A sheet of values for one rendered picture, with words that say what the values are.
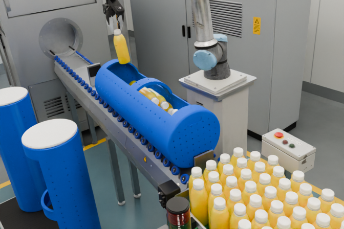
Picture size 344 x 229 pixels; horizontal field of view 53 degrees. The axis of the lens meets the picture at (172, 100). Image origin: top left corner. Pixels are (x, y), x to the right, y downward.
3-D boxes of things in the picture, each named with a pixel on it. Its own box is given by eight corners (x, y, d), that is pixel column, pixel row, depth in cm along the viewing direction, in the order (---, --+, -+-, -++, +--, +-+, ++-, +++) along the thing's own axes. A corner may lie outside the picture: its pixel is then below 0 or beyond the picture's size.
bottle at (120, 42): (124, 58, 202) (116, 30, 193) (133, 60, 199) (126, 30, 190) (116, 63, 198) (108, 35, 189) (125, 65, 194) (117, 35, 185)
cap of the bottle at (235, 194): (233, 190, 122) (233, 186, 121) (243, 195, 119) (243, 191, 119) (227, 197, 119) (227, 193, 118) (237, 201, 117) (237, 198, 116)
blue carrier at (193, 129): (139, 92, 230) (131, 52, 217) (222, 153, 162) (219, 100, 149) (100, 107, 218) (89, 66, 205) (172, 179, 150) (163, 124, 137)
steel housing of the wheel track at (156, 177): (87, 83, 339) (80, 50, 323) (232, 216, 170) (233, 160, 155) (58, 91, 326) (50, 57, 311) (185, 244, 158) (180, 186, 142)
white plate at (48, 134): (57, 113, 194) (57, 115, 195) (11, 136, 175) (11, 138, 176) (87, 127, 178) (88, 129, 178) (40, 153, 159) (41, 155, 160)
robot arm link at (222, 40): (230, 54, 190) (230, 31, 183) (222, 64, 179) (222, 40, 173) (210, 52, 195) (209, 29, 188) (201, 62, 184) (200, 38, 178)
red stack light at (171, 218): (181, 205, 99) (181, 195, 97) (194, 219, 94) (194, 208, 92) (163, 215, 96) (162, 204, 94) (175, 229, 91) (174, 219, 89)
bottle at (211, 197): (221, 236, 126) (221, 199, 118) (205, 229, 129) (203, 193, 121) (229, 223, 131) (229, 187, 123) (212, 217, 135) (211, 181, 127)
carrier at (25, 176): (52, 210, 250) (61, 184, 276) (20, 105, 211) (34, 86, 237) (13, 214, 250) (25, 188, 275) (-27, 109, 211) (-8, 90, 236)
